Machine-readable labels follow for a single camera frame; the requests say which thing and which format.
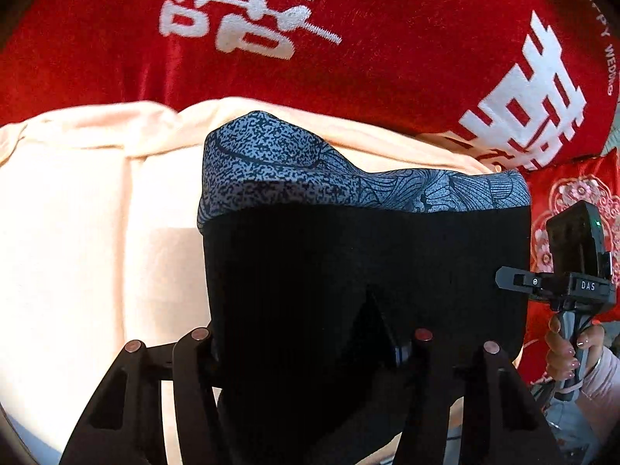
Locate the red sofa cover white characters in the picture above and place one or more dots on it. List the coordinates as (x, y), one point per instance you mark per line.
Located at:
(515, 83)

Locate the cream seat cushion cover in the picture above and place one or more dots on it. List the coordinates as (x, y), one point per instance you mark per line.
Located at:
(105, 318)

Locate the person's right hand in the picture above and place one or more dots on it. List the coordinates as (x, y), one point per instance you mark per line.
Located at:
(561, 359)

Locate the red embroidered throw pillow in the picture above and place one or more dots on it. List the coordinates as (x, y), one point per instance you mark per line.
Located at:
(575, 227)

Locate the pink right sleeve forearm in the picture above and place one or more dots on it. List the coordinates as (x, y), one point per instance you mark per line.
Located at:
(599, 398)

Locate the black pants with blue trim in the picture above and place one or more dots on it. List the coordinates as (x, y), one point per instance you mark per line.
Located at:
(319, 274)

